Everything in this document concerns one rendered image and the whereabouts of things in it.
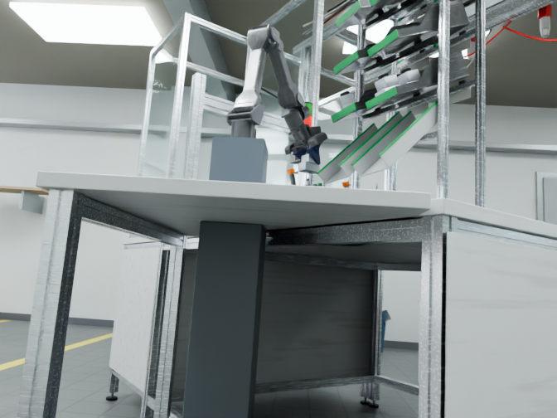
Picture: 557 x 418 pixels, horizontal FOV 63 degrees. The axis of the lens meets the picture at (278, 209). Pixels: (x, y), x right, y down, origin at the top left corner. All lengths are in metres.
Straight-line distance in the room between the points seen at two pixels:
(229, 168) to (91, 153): 5.14
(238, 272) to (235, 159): 0.29
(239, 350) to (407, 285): 4.58
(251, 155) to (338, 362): 1.75
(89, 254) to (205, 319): 4.95
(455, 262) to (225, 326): 0.57
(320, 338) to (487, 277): 1.74
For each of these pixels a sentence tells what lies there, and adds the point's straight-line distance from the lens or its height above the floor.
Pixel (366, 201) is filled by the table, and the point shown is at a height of 0.84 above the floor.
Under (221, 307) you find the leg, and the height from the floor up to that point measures 0.62.
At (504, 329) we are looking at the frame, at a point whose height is 0.63.
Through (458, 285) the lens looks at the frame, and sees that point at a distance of 0.90.
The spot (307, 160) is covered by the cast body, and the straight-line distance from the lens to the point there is 1.61.
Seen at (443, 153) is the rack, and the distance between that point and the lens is 1.27.
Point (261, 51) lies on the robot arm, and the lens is 1.43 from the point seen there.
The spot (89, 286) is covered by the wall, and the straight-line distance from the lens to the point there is 6.06.
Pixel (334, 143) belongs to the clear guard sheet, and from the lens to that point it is 3.19.
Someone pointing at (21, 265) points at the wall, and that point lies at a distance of 6.47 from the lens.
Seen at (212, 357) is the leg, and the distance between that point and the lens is 1.19.
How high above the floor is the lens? 0.69
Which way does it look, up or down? 9 degrees up
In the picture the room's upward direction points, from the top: 4 degrees clockwise
